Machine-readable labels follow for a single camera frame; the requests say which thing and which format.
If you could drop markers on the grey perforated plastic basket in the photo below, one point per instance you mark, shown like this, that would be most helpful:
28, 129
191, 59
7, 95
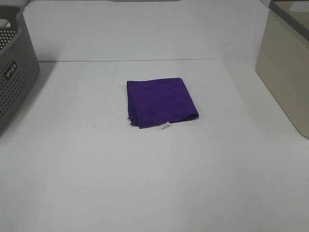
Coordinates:
19, 66

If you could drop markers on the purple towel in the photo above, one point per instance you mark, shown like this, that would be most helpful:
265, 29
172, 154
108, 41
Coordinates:
155, 102

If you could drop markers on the beige storage bin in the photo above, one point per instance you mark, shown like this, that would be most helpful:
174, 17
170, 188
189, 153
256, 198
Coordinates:
283, 61

